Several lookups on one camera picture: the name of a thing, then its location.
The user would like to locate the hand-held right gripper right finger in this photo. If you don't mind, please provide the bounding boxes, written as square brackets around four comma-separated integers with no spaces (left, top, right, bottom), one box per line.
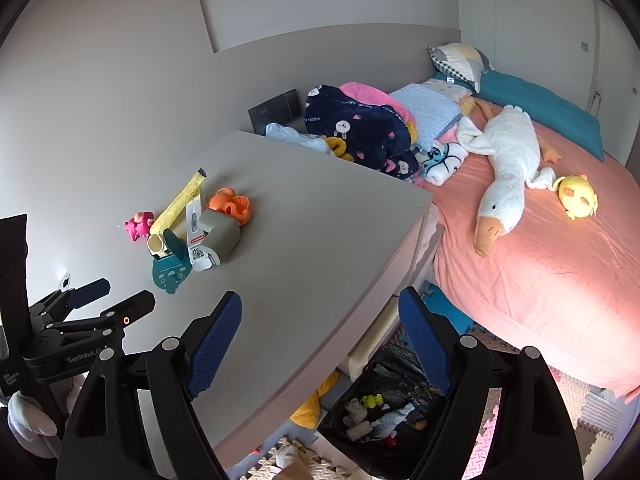
[397,286,585,480]

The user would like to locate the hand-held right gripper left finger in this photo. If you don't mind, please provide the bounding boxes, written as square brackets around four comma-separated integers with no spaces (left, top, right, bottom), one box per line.
[54,290,244,480]

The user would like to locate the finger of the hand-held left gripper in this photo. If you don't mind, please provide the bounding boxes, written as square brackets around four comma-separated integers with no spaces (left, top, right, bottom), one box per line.
[28,278,112,329]
[34,289,157,350]

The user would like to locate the black trash bin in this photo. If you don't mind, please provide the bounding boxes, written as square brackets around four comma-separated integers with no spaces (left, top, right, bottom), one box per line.
[317,344,453,480]

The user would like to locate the pink rubber toy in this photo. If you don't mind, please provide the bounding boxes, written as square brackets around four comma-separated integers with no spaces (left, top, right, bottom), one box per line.
[124,211,155,242]

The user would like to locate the grey fish plush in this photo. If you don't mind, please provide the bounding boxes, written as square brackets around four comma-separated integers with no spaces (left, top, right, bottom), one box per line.
[370,402,417,436]

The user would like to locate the white cardboard box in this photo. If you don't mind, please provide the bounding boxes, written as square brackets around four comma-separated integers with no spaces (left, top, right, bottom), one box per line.
[185,195,215,272]

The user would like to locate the grey tape roll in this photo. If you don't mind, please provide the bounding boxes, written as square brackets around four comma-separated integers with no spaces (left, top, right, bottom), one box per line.
[198,208,242,264]

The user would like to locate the yellow packet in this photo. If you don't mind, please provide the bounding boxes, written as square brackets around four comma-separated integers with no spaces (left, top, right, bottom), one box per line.
[149,168,208,236]

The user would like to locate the orange rubber toy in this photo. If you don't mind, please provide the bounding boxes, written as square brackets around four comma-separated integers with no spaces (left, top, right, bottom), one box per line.
[208,187,252,226]

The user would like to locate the yellow plush cushion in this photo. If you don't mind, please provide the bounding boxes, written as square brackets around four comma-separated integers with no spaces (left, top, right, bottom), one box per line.
[289,389,322,429]

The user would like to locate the bed with pink sheet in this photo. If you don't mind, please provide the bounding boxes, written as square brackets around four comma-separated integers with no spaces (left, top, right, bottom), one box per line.
[422,100,640,397]

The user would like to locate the foam floor mat tiles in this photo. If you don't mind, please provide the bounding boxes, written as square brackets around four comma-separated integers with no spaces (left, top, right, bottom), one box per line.
[235,280,631,480]

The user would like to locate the white goose plush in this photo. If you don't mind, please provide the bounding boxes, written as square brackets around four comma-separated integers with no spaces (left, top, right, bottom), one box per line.
[457,104,559,259]

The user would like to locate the yellow chick plush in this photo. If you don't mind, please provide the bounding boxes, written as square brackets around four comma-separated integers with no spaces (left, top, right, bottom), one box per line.
[554,173,599,221]

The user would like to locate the light blue cloth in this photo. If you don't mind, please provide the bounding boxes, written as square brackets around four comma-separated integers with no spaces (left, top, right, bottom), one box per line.
[264,123,332,154]

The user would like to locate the navy printed blanket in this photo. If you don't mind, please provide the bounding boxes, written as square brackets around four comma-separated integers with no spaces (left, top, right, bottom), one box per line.
[304,84,422,182]

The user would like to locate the light blue dotted pillow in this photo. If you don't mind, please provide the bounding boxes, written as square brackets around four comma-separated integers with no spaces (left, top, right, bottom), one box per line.
[389,82,462,152]

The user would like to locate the pink fleece blanket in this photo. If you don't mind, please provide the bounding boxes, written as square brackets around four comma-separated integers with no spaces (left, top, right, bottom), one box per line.
[339,81,417,127]

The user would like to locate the teal long pillow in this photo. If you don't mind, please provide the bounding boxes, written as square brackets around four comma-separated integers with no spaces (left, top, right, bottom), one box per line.
[474,69,606,162]

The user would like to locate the patchwork pillow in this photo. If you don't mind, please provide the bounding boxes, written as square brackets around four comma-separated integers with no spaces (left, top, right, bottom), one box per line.
[428,43,496,94]

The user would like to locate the white closet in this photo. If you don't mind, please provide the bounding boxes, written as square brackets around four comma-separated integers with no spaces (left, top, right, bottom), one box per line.
[590,0,640,128]

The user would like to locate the yellow plush ring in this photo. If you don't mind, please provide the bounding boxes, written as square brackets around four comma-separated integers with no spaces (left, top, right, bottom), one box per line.
[322,135,349,162]

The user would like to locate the dark wall socket panel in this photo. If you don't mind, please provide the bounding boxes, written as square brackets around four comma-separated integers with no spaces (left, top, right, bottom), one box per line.
[248,88,301,136]

